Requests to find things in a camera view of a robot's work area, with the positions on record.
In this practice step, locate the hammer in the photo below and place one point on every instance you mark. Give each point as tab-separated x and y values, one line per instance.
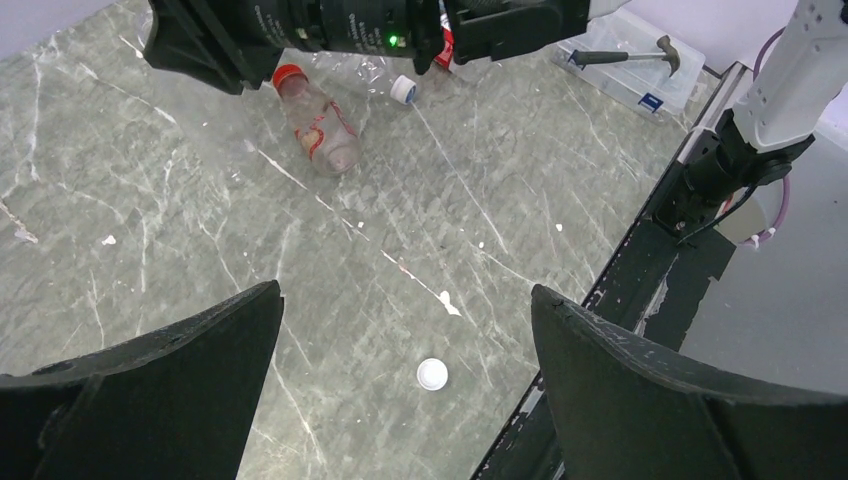
666	53

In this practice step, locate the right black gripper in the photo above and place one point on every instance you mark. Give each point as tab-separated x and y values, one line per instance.
228	45

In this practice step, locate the water bottle red label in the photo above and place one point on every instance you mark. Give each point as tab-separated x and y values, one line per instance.
445	59

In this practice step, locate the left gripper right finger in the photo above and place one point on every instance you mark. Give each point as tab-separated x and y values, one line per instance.
625	407

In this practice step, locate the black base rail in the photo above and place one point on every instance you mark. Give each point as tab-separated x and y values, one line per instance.
651	285

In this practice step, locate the clear bottle blue white cap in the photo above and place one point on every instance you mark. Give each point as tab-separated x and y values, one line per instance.
372	76

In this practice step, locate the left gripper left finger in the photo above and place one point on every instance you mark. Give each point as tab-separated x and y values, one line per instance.
175	403

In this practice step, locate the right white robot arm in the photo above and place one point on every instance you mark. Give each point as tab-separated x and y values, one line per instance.
756	139

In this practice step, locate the clear plastic box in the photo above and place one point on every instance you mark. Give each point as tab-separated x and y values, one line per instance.
643	86

